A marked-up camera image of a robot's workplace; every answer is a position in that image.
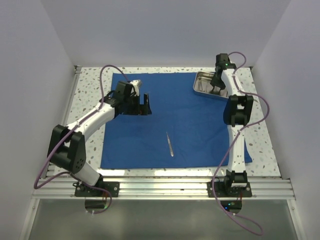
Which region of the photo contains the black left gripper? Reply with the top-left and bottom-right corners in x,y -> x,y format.
123,93 -> 151,116

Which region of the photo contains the stainless steel instrument tray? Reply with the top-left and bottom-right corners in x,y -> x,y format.
193,71 -> 229,101

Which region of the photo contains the blue surgical cloth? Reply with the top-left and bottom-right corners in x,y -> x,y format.
99,71 -> 253,170

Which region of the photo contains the silver scalpel handle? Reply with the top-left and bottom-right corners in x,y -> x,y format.
166,132 -> 174,157

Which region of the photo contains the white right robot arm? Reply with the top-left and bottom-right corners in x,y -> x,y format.
211,53 -> 254,198

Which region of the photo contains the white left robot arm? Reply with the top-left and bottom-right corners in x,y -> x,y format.
48,79 -> 152,197

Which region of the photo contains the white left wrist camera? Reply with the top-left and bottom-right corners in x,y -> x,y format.
129,79 -> 142,92

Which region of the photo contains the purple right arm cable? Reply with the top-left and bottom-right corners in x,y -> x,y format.
211,51 -> 271,237

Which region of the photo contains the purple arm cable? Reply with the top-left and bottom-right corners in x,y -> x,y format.
33,64 -> 131,216
211,51 -> 271,237

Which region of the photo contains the aluminium left side rail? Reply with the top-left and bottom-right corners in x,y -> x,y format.
44,65 -> 82,179

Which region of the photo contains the aluminium rail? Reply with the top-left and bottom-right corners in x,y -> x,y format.
32,176 -> 296,200
44,65 -> 82,179

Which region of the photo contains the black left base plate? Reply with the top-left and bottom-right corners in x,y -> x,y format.
72,180 -> 120,198

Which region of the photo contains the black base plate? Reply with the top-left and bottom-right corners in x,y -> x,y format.
72,180 -> 120,198
206,178 -> 253,198

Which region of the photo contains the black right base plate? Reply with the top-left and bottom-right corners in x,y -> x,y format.
206,178 -> 253,198

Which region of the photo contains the aluminium front rail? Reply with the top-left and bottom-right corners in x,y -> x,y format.
32,176 -> 296,200

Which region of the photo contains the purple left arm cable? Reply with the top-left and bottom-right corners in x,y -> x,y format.
33,64 -> 131,216

